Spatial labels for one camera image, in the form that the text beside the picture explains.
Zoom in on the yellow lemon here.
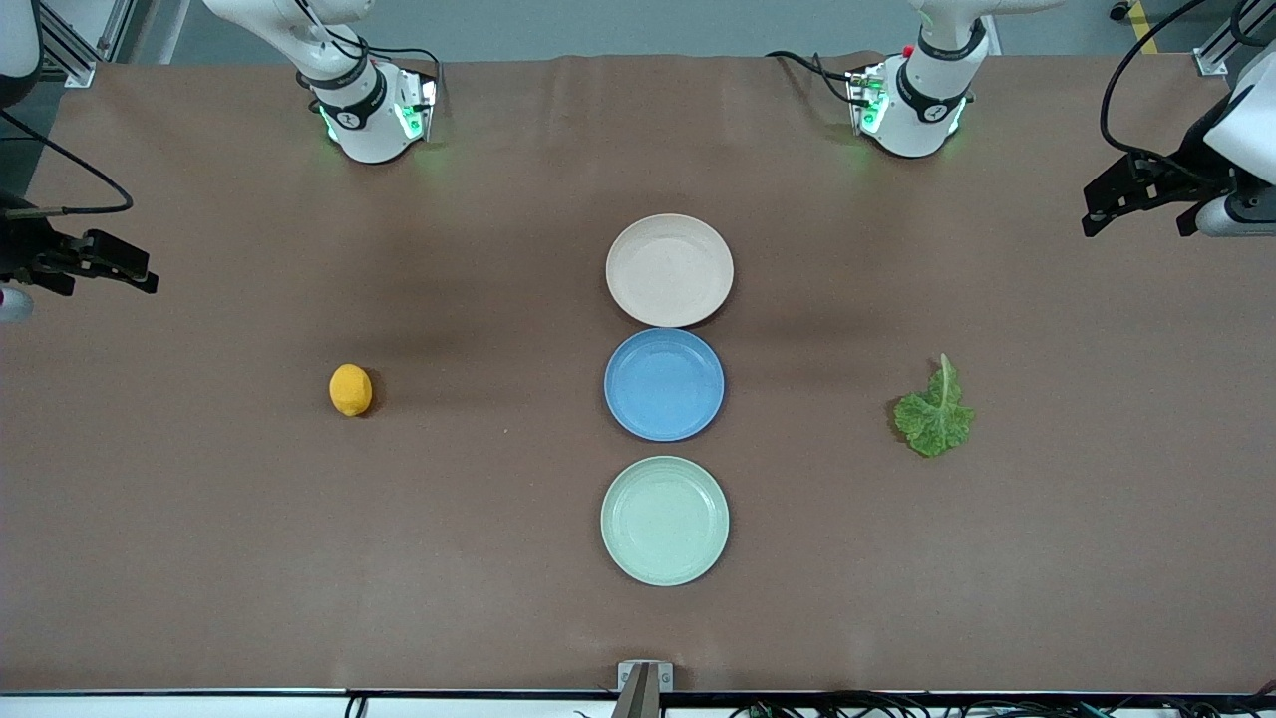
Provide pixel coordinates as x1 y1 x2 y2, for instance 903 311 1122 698
328 363 375 419

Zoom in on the green lettuce leaf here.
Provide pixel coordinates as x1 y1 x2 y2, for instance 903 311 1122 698
893 353 977 460

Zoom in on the brown table cover sheet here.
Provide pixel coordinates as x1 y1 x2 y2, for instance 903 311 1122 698
0 52 1276 695

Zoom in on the pink round plate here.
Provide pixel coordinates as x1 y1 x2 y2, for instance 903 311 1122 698
605 213 736 329

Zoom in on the blue round plate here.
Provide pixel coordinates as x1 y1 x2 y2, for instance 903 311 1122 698
603 328 727 444

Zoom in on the green round plate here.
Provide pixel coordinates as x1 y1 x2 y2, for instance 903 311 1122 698
599 455 731 588

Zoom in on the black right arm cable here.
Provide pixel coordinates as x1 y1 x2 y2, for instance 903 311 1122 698
0 108 136 218

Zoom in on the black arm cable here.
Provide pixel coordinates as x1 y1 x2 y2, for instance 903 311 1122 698
1099 0 1212 161
0 108 136 218

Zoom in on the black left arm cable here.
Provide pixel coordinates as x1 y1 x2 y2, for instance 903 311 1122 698
1099 0 1212 161

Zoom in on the aluminium frame profile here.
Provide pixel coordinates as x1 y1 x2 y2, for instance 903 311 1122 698
1194 0 1265 78
38 0 133 90

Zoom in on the black base power cable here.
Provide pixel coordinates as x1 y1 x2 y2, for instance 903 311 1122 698
765 49 860 107

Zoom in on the black cable bundle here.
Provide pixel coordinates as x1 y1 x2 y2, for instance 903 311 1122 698
728 686 1276 718

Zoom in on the grey metal bracket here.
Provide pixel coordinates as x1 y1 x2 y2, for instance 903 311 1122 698
616 659 675 718

